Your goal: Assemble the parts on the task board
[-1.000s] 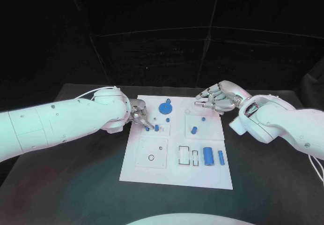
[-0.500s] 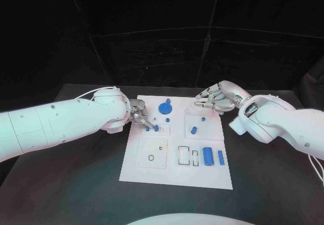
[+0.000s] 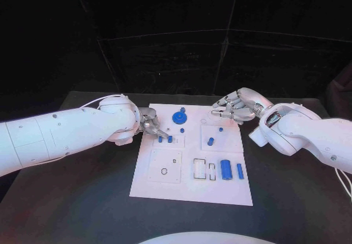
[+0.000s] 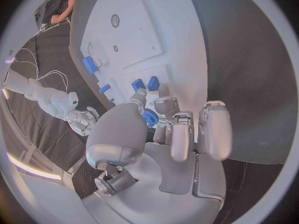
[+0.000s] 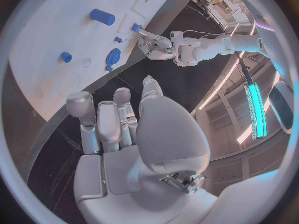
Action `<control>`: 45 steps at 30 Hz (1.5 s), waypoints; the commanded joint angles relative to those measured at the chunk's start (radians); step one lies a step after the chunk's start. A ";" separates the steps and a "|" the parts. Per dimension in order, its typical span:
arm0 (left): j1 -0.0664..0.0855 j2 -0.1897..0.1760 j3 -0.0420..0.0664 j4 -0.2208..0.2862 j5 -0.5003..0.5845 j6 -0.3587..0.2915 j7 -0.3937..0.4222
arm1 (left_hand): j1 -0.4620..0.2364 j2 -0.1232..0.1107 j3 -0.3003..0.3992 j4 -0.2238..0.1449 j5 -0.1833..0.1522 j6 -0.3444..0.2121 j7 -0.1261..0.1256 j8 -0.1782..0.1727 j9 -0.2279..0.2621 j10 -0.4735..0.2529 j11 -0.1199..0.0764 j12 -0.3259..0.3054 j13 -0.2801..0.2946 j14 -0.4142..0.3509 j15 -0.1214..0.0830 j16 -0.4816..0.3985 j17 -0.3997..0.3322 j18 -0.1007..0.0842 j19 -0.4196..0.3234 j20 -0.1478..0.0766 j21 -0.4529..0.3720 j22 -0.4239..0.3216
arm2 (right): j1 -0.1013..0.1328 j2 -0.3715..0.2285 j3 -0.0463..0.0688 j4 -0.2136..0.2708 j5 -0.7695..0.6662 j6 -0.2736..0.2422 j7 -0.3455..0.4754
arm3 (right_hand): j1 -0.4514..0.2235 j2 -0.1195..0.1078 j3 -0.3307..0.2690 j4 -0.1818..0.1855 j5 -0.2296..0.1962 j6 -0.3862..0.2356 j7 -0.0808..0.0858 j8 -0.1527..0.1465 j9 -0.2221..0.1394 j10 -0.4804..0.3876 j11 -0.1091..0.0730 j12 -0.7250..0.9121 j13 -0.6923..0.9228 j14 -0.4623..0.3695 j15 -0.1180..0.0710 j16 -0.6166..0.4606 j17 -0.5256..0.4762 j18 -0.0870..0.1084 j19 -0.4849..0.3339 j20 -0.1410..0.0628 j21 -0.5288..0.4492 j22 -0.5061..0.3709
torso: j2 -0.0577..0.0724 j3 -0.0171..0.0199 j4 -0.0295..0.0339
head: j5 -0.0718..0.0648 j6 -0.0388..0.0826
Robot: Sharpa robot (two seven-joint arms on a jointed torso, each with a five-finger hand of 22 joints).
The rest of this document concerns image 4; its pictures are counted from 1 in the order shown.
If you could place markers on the person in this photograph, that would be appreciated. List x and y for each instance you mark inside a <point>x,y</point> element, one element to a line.
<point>55,9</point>

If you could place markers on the white task board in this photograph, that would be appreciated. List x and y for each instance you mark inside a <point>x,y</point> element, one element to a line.
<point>140,41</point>

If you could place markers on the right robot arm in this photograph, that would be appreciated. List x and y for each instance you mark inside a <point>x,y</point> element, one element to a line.
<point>44,95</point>

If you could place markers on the small blue peg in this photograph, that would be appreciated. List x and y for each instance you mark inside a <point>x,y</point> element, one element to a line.
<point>112,100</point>

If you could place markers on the blue gear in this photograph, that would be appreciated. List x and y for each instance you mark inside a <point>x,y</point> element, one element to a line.
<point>148,117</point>

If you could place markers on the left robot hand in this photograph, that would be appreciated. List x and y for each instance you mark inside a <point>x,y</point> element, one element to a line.
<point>163,175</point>

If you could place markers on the blue block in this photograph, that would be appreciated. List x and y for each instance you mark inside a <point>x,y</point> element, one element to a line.
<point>137,85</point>
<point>153,83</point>
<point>90,65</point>

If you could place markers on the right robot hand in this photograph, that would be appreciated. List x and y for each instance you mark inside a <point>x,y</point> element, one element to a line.
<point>81,120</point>

